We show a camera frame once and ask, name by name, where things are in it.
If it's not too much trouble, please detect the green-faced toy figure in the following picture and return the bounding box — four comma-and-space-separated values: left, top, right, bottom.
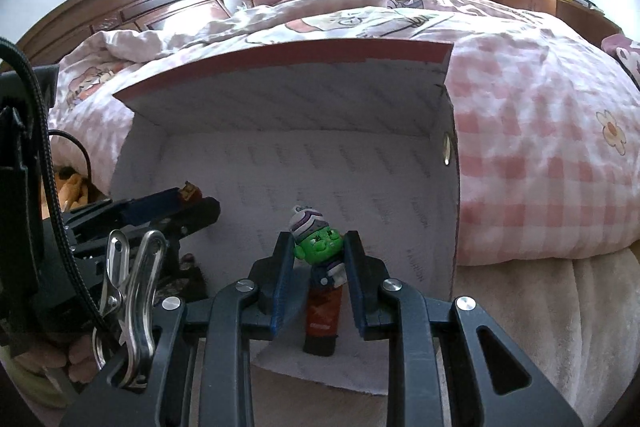
288, 204, 349, 290

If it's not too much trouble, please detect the yellow garment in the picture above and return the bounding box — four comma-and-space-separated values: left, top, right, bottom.
55, 172, 96, 212

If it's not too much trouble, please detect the red tube with black cap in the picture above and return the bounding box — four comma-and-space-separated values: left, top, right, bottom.
303, 282, 342, 357

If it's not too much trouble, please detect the beige towel blanket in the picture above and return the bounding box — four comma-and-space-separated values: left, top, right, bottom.
250, 242, 640, 427

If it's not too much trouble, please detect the pink checked duvet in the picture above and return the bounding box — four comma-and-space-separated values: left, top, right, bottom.
47, 0, 640, 268

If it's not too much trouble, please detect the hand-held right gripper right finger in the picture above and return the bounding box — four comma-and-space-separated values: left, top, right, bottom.
345, 231, 586, 427

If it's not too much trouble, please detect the person's left hand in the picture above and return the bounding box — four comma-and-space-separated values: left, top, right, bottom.
15, 332, 108, 388

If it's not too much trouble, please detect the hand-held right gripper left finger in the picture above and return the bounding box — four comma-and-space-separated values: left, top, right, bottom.
60, 231, 301, 427

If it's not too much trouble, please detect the dark wooden headboard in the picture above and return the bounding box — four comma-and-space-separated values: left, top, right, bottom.
15, 0, 233, 68

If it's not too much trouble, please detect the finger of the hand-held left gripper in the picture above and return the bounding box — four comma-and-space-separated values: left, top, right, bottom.
75, 197, 221, 258
62, 189, 183, 233

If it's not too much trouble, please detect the red cardboard shoe box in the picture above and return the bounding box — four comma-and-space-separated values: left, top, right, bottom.
109, 38, 460, 395

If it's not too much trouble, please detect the metal carabiner clip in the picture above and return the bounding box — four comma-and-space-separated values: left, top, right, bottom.
92, 229, 168, 388

